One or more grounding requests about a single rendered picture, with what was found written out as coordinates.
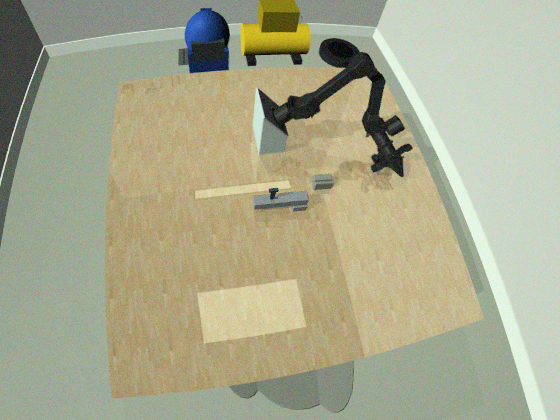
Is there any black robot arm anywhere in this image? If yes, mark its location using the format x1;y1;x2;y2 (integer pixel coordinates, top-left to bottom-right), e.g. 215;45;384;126
271;52;405;145

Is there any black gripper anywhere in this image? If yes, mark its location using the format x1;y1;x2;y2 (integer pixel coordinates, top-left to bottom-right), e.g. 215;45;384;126
371;138;413;177

